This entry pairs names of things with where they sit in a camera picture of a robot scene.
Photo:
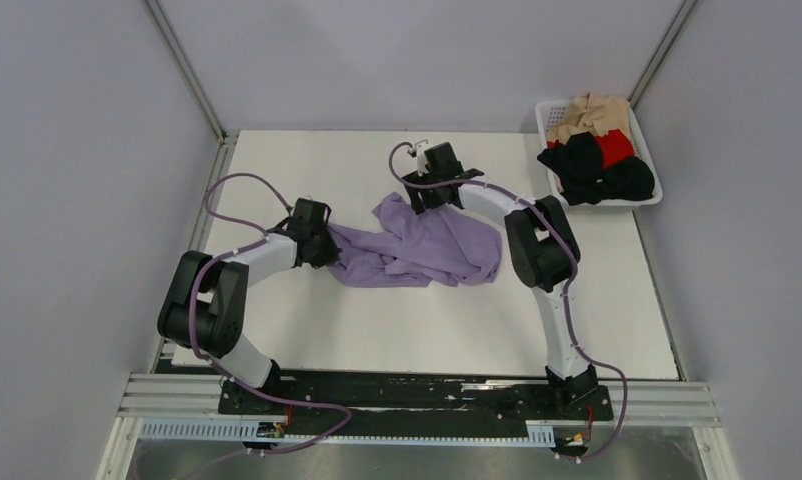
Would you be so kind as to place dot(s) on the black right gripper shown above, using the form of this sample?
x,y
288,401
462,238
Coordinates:
x,y
419,200

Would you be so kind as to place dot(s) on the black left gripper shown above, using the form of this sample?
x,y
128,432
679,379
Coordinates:
x,y
330,255

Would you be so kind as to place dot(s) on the purple t shirt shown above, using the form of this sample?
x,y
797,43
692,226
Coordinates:
x,y
411,250

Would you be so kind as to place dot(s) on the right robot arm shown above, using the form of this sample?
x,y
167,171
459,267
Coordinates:
x,y
543,251

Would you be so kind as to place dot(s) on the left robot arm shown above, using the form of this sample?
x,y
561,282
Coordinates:
x,y
205,306

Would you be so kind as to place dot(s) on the black t shirt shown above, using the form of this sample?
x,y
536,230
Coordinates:
x,y
631,180

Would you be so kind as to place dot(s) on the white plastic laundry basket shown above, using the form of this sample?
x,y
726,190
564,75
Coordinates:
x,y
548,113

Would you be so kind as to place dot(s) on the beige t shirt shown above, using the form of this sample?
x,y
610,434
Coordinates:
x,y
595,114

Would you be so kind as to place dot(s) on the red t shirt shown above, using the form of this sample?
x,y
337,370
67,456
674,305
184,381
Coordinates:
x,y
589,152

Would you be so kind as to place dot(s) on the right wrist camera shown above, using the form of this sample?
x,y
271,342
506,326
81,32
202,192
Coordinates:
x,y
418,148

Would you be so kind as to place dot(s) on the left aluminium corner post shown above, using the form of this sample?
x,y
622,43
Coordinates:
x,y
168,34

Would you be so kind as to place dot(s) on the aluminium corner post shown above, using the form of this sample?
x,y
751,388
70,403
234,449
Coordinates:
x,y
168,34
668,40

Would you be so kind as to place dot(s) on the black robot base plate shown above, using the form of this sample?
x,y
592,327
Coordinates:
x,y
414,404

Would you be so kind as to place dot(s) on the right aluminium corner post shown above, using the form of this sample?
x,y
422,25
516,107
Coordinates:
x,y
668,40

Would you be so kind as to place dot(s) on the aluminium frame rail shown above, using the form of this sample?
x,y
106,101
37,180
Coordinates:
x,y
637,403

